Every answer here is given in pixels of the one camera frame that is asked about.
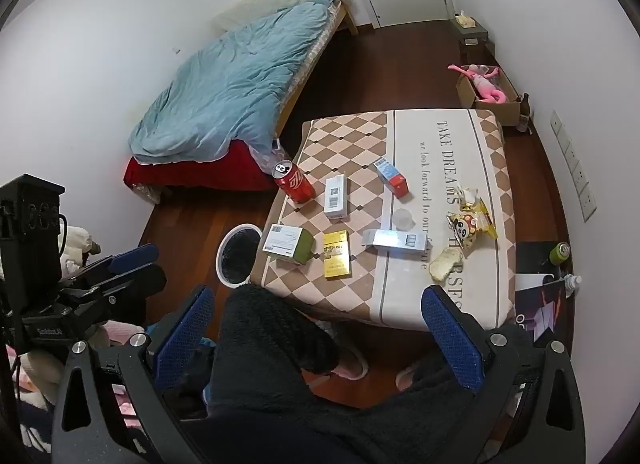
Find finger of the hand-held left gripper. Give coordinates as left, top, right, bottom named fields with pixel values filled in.
left=75, top=243, right=161, bottom=286
left=65, top=264, right=168, bottom=319

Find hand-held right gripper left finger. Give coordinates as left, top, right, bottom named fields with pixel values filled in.
left=50, top=285, right=217, bottom=464

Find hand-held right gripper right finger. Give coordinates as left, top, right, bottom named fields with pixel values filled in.
left=421, top=285, right=587, bottom=464

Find bread piece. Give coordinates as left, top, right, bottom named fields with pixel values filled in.
left=429, top=247, right=465, bottom=282

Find white trash bin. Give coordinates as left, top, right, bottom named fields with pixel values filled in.
left=216, top=224, right=262, bottom=287

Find cartoon print snack packet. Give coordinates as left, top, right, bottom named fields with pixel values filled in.
left=446, top=214, right=482, bottom=259

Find silver and blue box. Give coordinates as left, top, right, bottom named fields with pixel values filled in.
left=362, top=229, right=431, bottom=251

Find yellow silver snack wrapper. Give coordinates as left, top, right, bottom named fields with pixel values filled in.
left=457, top=187, right=499, bottom=240

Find green and white box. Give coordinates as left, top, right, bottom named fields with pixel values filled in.
left=261, top=224, right=316, bottom=265

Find gold box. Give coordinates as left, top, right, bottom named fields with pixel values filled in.
left=322, top=230, right=352, bottom=279

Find blue and red carton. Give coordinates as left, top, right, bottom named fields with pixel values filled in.
left=374, top=157, right=410, bottom=199

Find red soda can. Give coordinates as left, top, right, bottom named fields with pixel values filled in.
left=271, top=160, right=317, bottom=204

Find white barcode box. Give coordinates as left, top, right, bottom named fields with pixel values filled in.
left=323, top=173, right=349, bottom=221

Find pink cloth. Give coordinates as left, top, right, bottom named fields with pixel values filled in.
left=102, top=321, right=146, bottom=430

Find pink slipper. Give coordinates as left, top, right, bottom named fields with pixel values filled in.
left=327, top=339, right=371, bottom=381
left=395, top=361, right=426, bottom=391

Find person's black fleece legs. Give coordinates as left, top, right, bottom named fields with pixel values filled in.
left=165, top=284, right=531, bottom=464

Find red bed sheet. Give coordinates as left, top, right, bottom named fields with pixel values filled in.
left=124, top=139, right=281, bottom=192

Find black printed board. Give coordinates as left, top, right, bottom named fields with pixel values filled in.
left=512, top=241, right=576, bottom=340

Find checkered printed tablecloth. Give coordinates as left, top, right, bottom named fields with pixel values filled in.
left=249, top=109, right=518, bottom=332

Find light blue duvet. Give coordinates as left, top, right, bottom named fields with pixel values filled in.
left=129, top=0, right=343, bottom=165

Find cardboard box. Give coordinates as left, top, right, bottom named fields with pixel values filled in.
left=456, top=64, right=523, bottom=126

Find pink plush toy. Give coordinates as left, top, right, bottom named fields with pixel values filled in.
left=446, top=63, right=518, bottom=104

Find wooden bed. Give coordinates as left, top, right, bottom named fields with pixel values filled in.
left=125, top=0, right=361, bottom=202

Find wall socket strip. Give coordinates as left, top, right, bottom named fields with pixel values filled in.
left=550, top=110, right=598, bottom=222

